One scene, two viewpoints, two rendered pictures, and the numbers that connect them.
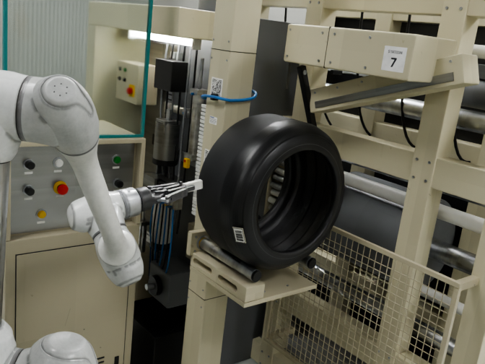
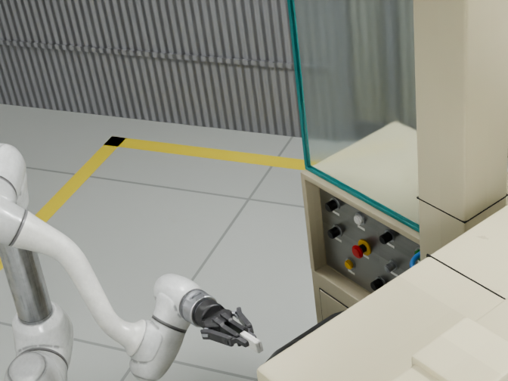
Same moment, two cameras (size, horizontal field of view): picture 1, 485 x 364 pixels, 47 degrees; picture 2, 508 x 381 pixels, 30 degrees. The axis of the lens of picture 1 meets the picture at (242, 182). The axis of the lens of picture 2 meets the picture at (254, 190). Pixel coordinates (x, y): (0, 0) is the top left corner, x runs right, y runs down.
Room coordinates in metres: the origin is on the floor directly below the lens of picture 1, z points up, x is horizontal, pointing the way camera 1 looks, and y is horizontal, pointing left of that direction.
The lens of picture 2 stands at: (1.99, -1.53, 2.80)
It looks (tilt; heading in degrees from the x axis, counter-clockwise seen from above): 34 degrees down; 96
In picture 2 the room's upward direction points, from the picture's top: 8 degrees counter-clockwise
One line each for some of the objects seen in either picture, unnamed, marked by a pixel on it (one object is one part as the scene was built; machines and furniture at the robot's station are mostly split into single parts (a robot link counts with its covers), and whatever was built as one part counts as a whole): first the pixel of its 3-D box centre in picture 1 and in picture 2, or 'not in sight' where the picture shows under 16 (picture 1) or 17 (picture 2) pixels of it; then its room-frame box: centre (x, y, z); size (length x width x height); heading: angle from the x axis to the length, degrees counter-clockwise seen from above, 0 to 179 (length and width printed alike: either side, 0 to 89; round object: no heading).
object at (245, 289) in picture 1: (225, 273); not in sight; (1.96, 0.02, 0.84); 0.36 x 0.09 x 0.06; 40
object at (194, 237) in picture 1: (229, 237); not in sight; (2.19, 0.03, 0.90); 0.40 x 0.03 x 0.10; 130
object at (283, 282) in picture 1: (252, 276); not in sight; (2.05, -0.08, 0.80); 0.37 x 0.36 x 0.02; 130
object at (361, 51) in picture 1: (363, 51); (452, 343); (2.15, -0.39, 1.71); 0.61 x 0.25 x 0.15; 40
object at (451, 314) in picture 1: (344, 316); not in sight; (2.09, -0.49, 0.65); 0.90 x 0.02 x 0.70; 40
